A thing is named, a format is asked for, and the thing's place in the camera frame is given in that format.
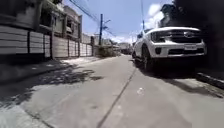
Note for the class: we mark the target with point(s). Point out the bush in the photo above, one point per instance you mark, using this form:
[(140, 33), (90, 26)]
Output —
[(106, 51)]

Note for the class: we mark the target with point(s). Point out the grey concrete road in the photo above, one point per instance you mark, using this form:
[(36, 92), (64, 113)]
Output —
[(110, 96)]

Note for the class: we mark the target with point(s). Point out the utility pole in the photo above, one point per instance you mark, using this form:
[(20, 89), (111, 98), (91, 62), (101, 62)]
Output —
[(100, 30)]

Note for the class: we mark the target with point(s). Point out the thin pole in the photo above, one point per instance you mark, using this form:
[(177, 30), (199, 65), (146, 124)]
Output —
[(143, 26)]

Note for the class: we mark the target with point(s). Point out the white car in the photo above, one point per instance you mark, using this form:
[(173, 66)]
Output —
[(170, 45)]

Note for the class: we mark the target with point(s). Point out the grey concrete sidewalk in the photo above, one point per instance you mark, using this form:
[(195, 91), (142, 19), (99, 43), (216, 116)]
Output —
[(36, 68)]

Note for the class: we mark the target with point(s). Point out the row of buildings with fences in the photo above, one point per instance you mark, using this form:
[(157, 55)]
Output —
[(36, 36)]

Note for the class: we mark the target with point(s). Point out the raised concrete kerb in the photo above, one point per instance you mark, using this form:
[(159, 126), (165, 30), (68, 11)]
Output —
[(211, 80)]

